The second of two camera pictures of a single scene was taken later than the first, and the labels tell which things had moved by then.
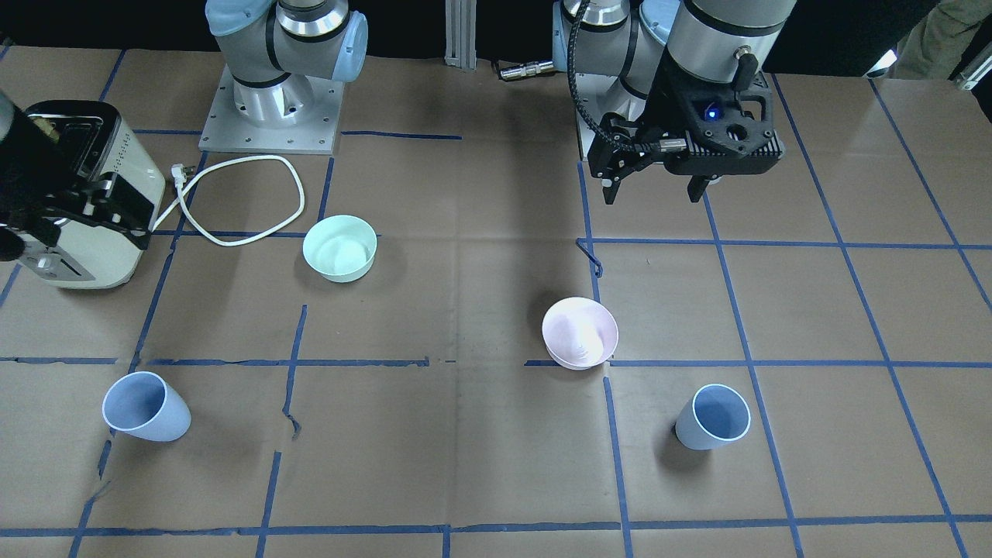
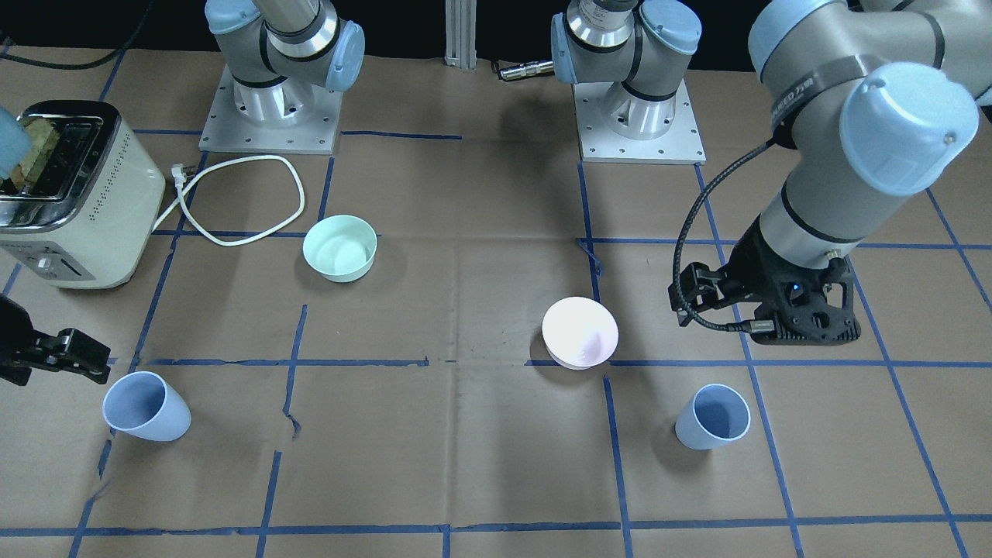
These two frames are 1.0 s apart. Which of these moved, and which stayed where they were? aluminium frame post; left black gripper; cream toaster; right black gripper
Moved: right black gripper; left black gripper
Stayed: cream toaster; aluminium frame post
